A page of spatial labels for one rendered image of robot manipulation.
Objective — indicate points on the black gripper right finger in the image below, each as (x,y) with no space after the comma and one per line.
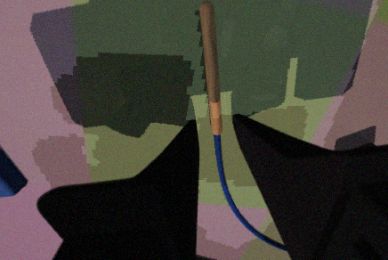
(306,187)

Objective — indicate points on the blue block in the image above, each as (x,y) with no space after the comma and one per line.
(11,180)

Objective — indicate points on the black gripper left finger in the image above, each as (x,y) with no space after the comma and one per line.
(162,197)

